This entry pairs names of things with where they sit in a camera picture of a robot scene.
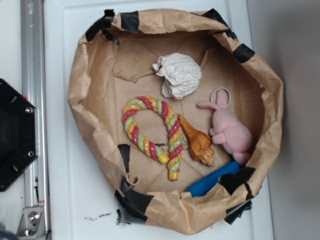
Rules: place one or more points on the brown spiral seashell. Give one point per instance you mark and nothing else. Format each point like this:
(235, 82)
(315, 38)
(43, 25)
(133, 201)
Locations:
(199, 143)

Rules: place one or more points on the multicolour twisted rope toy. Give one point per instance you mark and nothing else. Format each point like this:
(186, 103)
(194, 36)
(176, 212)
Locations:
(172, 123)

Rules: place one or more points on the pink plush bunny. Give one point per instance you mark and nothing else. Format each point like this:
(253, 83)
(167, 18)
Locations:
(227, 130)

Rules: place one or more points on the metal corner bracket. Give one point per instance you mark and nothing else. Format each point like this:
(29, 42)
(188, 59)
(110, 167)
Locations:
(32, 224)

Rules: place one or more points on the crumpled white paper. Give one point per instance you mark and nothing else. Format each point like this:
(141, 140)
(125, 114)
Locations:
(181, 75)

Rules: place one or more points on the blue plastic cylinder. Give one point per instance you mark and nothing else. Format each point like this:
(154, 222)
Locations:
(201, 187)

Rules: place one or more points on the brown paper bag bin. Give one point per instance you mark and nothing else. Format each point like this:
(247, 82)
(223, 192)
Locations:
(113, 65)

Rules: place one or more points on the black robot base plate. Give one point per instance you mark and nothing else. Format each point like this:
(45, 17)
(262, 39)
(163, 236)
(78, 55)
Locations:
(18, 144)

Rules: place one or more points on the aluminium extrusion rail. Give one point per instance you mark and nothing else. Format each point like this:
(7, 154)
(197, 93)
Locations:
(36, 180)

